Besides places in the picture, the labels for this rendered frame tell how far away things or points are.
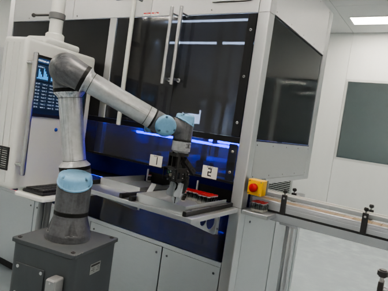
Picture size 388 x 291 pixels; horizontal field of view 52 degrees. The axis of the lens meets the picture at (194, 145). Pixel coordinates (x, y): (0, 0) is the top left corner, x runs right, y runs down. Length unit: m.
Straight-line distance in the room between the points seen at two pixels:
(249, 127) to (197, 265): 0.74
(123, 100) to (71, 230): 0.47
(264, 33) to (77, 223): 1.16
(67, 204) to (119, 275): 1.08
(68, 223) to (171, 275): 0.90
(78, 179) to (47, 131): 0.88
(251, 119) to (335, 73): 4.79
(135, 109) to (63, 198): 0.39
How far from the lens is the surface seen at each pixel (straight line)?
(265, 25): 1.93
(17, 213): 3.09
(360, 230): 1.84
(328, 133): 6.49
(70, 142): 1.52
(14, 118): 2.12
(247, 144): 1.86
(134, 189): 1.90
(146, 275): 2.27
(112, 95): 1.39
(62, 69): 1.41
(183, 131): 1.55
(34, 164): 2.21
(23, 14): 3.21
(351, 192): 6.42
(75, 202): 1.40
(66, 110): 1.52
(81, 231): 1.42
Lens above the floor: 1.24
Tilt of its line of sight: 3 degrees down
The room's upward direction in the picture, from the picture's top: 8 degrees clockwise
